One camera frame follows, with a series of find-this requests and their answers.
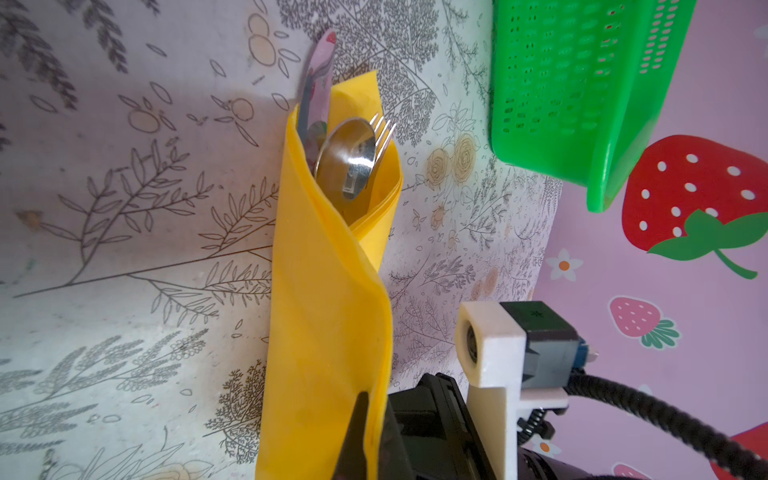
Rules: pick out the silver knife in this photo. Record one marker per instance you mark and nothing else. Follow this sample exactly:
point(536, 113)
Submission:
point(314, 106)

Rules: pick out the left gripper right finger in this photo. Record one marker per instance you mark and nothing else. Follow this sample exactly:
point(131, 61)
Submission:
point(393, 459)

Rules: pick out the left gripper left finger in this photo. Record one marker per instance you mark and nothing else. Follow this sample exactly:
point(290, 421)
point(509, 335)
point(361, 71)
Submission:
point(352, 463)

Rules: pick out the yellow paper napkin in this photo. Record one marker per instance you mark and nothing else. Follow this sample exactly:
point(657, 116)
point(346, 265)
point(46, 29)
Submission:
point(331, 322)

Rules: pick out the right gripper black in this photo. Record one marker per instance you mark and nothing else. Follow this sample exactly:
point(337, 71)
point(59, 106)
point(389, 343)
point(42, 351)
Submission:
point(442, 441)

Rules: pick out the silver fork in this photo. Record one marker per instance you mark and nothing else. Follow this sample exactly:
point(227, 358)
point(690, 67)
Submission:
point(384, 131)

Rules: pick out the silver spoon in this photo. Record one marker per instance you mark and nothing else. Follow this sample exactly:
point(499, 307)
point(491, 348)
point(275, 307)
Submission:
point(346, 161)

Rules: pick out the green plastic basket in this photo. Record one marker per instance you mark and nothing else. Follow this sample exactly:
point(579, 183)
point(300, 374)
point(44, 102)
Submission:
point(577, 87)

